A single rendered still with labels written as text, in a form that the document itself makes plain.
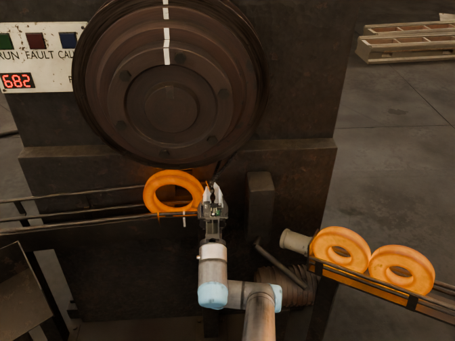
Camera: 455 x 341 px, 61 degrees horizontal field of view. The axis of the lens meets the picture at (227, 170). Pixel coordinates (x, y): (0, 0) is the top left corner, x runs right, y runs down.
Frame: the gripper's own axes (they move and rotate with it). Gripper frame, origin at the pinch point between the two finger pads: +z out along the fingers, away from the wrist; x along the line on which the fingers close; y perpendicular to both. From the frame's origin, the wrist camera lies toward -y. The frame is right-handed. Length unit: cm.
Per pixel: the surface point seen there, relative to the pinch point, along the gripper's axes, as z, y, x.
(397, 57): 249, -174, -189
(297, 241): -16.9, -2.9, -24.4
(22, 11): 26, 42, 46
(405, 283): -31, 3, -50
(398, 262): -27, 9, -46
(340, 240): -20.1, 5.9, -33.9
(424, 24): 318, -186, -244
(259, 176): 2.9, 1.2, -14.4
